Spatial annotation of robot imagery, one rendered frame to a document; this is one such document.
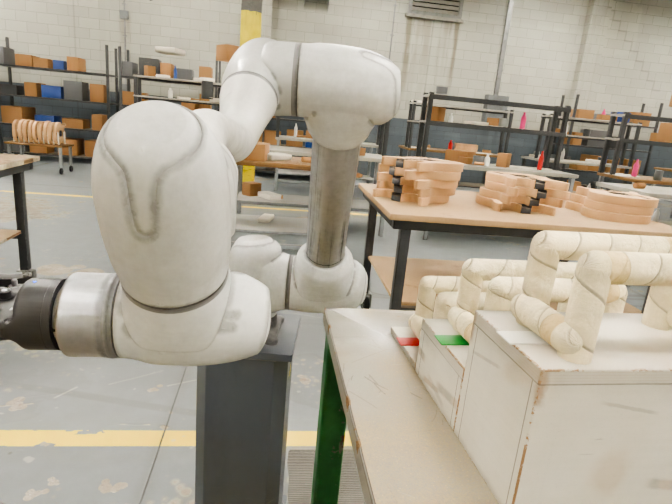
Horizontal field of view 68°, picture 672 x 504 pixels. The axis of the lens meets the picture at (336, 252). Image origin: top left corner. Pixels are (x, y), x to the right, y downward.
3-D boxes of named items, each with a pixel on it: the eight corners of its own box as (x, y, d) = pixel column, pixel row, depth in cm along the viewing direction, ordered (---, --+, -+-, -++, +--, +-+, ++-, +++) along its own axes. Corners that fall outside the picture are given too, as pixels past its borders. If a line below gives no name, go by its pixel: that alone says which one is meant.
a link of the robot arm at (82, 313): (137, 328, 59) (84, 327, 58) (131, 258, 56) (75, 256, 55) (114, 376, 51) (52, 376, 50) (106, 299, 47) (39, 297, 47)
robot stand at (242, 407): (208, 492, 175) (213, 307, 157) (287, 499, 175) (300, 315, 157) (184, 560, 148) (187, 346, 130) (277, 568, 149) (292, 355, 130)
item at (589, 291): (569, 364, 48) (591, 271, 45) (550, 349, 51) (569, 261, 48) (598, 364, 49) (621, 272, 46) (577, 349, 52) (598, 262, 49)
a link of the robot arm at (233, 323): (142, 305, 61) (122, 227, 51) (270, 308, 63) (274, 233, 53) (121, 385, 53) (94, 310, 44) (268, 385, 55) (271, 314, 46)
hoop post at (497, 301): (482, 360, 65) (494, 292, 63) (471, 349, 68) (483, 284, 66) (504, 360, 66) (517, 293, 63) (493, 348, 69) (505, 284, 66)
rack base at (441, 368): (454, 434, 64) (465, 370, 62) (412, 371, 80) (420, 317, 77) (636, 427, 70) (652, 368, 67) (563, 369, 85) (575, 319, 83)
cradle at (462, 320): (475, 357, 65) (479, 334, 64) (441, 321, 76) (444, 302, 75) (498, 357, 66) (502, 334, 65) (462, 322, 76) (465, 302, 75)
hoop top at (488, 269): (465, 282, 71) (469, 261, 70) (456, 275, 74) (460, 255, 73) (590, 286, 75) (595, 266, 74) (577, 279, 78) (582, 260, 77)
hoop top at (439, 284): (421, 295, 88) (423, 278, 87) (415, 289, 91) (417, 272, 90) (524, 298, 92) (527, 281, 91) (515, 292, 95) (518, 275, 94)
